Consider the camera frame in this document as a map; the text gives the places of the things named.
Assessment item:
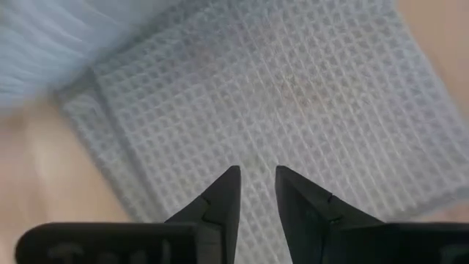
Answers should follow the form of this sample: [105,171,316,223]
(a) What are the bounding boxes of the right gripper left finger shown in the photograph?
[164,165,242,264]

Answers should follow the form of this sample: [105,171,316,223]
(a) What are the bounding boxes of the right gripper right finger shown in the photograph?
[275,165,384,264]

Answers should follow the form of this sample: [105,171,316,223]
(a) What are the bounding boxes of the grey waffle microfiber towel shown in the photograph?
[0,0,469,264]

